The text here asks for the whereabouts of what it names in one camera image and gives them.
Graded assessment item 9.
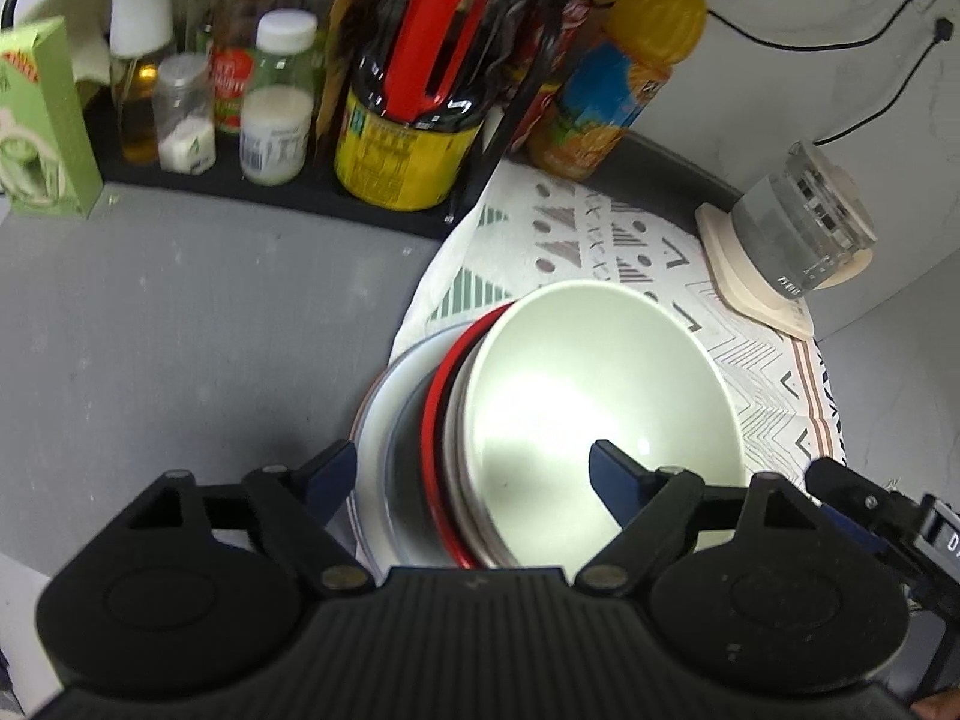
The red rimmed black bowl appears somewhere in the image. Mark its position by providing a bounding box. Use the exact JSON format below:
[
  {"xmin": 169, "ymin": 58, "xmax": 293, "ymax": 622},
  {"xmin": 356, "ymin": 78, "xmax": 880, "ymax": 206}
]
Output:
[{"xmin": 382, "ymin": 305, "xmax": 506, "ymax": 569}]

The beige ceramic bowl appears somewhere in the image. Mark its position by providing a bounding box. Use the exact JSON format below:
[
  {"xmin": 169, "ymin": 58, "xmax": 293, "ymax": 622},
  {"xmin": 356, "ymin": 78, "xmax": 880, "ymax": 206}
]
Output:
[{"xmin": 443, "ymin": 349, "xmax": 519, "ymax": 569}]

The pale green ceramic bowl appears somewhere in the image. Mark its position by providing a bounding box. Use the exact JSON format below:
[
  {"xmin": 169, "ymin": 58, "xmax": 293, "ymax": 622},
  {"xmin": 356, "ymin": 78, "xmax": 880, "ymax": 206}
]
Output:
[{"xmin": 462, "ymin": 281, "xmax": 747, "ymax": 574}]

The white plate with blue print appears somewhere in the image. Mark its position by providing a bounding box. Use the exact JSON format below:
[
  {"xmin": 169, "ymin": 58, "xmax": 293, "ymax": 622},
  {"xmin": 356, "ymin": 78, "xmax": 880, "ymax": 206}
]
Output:
[{"xmin": 347, "ymin": 323, "xmax": 467, "ymax": 580}]

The patterned white table cloth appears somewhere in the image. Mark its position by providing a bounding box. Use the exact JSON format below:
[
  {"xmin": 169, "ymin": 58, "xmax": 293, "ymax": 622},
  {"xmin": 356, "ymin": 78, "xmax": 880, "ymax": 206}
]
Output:
[{"xmin": 391, "ymin": 163, "xmax": 846, "ymax": 481}]

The glass electric kettle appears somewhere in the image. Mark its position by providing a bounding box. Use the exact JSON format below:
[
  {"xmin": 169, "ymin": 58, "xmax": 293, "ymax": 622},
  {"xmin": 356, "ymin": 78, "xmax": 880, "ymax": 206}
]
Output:
[{"xmin": 732, "ymin": 140, "xmax": 877, "ymax": 299}]

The black metal spice rack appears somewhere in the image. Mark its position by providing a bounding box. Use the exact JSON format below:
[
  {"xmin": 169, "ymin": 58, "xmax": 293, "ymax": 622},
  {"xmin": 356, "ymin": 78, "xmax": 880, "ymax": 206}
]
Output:
[{"xmin": 0, "ymin": 0, "xmax": 610, "ymax": 242}]

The white capped seasoning jar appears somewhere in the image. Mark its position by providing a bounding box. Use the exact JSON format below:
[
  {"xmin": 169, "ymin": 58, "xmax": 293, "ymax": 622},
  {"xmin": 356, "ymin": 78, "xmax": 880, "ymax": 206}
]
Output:
[{"xmin": 239, "ymin": 10, "xmax": 317, "ymax": 185}]

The small glass salt jar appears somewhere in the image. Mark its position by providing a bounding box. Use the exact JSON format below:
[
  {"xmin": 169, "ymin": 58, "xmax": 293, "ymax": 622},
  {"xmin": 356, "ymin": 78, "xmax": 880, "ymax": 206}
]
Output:
[{"xmin": 153, "ymin": 52, "xmax": 217, "ymax": 176}]

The green cardboard box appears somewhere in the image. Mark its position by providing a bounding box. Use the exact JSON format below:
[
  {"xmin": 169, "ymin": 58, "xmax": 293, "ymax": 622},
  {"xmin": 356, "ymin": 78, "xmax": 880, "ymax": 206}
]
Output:
[{"xmin": 0, "ymin": 16, "xmax": 103, "ymax": 218}]

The orange juice bottle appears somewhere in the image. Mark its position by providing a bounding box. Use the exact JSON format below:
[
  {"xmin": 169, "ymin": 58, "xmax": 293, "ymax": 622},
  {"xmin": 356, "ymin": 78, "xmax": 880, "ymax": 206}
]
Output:
[{"xmin": 526, "ymin": 0, "xmax": 708, "ymax": 182}]

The red drink can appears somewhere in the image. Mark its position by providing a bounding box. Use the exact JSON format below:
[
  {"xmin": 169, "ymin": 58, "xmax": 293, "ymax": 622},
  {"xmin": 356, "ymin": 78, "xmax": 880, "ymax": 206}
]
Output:
[{"xmin": 508, "ymin": 0, "xmax": 590, "ymax": 153}]

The dark soy sauce jug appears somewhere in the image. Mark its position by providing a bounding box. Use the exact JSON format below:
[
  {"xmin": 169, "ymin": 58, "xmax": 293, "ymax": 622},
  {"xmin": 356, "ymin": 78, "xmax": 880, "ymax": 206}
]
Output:
[{"xmin": 334, "ymin": 0, "xmax": 529, "ymax": 213}]

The red labelled sauce bottle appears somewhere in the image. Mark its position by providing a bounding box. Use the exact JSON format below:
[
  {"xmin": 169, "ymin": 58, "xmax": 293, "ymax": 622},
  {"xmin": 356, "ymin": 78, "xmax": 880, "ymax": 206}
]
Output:
[{"xmin": 206, "ymin": 0, "xmax": 291, "ymax": 135}]

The oil bottle white cap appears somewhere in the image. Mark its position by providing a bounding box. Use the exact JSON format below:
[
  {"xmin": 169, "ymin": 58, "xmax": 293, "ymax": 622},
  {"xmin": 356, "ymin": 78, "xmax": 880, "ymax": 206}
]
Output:
[{"xmin": 109, "ymin": 0, "xmax": 176, "ymax": 164}]

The black power cable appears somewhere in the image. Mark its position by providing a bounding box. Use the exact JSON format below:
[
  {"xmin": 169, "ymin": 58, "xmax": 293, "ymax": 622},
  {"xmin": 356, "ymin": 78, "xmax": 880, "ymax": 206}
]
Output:
[{"xmin": 704, "ymin": 0, "xmax": 921, "ymax": 54}]

